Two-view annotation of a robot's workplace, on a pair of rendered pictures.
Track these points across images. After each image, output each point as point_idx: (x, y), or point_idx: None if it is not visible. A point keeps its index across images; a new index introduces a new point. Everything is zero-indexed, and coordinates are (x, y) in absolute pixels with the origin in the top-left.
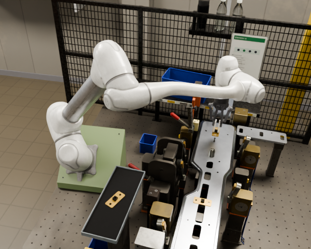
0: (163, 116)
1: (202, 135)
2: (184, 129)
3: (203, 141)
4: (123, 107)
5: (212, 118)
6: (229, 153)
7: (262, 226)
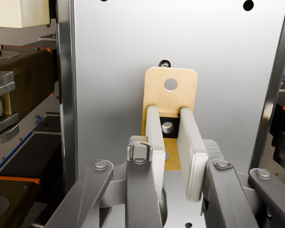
0: None
1: (86, 50)
2: None
3: (103, 108)
4: None
5: (108, 216)
6: (240, 168)
7: None
